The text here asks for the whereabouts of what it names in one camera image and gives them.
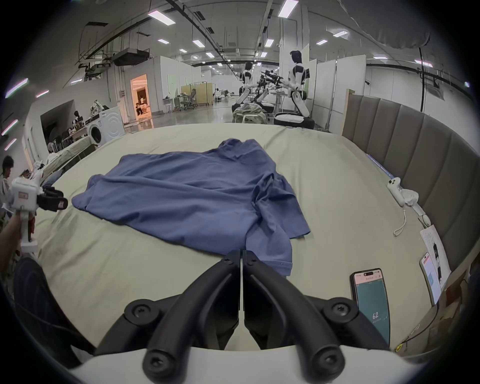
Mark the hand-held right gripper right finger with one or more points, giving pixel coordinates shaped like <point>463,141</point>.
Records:
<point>285,303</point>

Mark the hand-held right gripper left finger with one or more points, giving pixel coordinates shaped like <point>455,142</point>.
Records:
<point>195,303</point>

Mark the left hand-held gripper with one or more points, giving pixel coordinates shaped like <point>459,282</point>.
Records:
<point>23,195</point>

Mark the person's left hand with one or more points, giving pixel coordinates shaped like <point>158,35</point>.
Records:
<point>9,240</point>

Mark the bed with pale green sheet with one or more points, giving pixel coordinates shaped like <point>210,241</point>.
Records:
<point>112,262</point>
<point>67,152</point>

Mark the black phone with lit screen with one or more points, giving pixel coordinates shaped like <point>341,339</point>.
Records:
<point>371,303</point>

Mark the white washing machine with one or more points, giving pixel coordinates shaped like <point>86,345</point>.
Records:
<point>107,125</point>

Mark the blue shirt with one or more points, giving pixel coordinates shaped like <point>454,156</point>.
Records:
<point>195,195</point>

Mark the person's legs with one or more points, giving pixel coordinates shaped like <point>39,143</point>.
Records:
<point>41,307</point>

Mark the white paper sheet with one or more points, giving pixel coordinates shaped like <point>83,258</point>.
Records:
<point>437,240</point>

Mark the brown carton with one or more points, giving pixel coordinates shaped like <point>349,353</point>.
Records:
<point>453,300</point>

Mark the pile of green bags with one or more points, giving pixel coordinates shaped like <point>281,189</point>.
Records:
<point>249,112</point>

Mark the grey padded headboard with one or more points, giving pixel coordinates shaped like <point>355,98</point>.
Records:
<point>423,150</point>

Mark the white humanoid robot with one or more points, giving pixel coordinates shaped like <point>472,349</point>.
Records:
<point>298,75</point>
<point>246,84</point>

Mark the phone with white frame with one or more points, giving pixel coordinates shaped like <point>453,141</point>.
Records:
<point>430,279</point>

